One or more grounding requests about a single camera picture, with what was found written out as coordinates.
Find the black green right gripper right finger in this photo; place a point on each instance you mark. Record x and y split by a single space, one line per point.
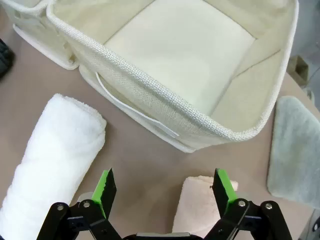
222 190

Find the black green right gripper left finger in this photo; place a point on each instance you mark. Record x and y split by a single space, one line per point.
105 190

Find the white towel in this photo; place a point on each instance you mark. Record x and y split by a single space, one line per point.
50 150

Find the grey towel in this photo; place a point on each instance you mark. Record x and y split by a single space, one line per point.
295 150

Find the black towel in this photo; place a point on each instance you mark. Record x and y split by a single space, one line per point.
4 57

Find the pink rolled towel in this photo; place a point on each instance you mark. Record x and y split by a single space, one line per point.
195 205

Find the cream fabric storage bin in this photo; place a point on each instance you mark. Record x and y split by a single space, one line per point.
175 62
32 30

